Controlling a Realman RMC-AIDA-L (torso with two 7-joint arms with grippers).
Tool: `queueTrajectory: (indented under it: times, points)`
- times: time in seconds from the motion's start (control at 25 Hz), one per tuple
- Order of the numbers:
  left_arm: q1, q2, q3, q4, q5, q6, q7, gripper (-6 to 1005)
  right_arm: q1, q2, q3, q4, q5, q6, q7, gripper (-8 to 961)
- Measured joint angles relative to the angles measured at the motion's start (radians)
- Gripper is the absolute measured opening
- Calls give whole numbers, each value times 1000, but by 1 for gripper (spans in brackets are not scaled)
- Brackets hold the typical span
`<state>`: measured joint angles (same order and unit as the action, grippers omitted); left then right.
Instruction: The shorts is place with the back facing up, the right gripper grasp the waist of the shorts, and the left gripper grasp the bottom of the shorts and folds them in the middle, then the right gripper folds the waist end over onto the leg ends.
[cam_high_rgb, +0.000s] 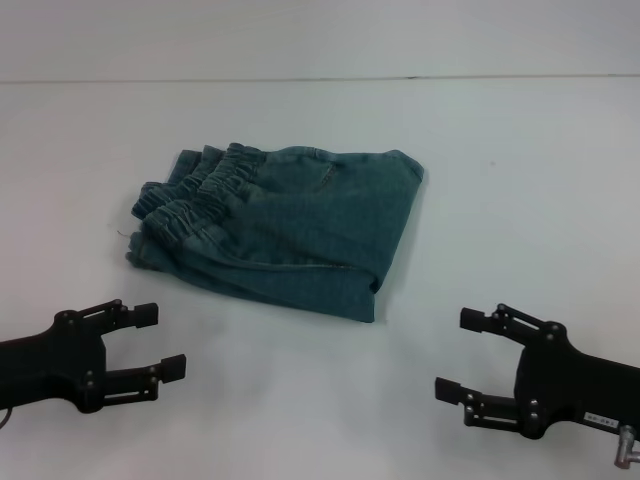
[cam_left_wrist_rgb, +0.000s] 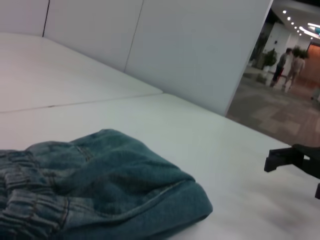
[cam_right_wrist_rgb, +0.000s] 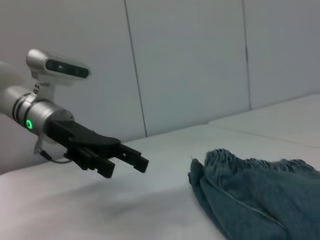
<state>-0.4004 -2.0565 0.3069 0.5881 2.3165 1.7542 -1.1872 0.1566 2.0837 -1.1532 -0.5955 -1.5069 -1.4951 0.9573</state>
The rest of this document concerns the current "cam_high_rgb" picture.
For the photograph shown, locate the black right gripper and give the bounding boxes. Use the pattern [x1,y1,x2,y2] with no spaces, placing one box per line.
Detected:
[433,301,640,442]

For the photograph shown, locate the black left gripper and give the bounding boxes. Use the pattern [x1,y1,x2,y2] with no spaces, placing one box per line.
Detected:
[0,298,188,415]

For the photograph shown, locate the blue denim shorts with print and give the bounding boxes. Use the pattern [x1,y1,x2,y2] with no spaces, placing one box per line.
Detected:
[124,142,427,325]

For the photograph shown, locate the silver metal connector fitting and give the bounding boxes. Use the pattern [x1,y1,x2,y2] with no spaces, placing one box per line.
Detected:
[613,423,640,471]

